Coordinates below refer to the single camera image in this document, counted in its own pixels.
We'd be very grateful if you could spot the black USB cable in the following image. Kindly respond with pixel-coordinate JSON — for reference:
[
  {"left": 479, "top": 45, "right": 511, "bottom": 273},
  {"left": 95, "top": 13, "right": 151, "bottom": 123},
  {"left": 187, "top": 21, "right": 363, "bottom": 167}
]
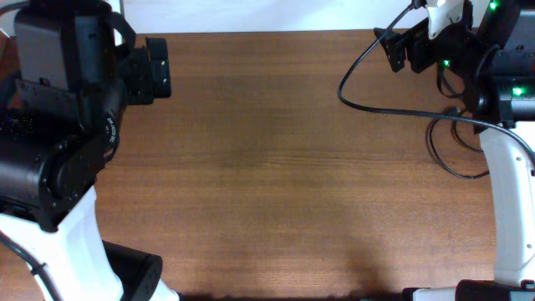
[{"left": 425, "top": 62, "right": 491, "bottom": 181}]

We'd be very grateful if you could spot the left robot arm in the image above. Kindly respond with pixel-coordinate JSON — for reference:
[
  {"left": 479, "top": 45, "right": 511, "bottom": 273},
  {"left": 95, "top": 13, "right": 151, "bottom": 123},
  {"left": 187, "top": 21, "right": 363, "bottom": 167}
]
[{"left": 1, "top": 0, "right": 179, "bottom": 300}]

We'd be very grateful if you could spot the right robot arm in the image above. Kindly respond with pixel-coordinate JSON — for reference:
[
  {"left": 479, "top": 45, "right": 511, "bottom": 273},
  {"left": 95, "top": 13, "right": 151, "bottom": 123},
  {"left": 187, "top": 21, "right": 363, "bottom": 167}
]
[{"left": 374, "top": 1, "right": 534, "bottom": 300}]

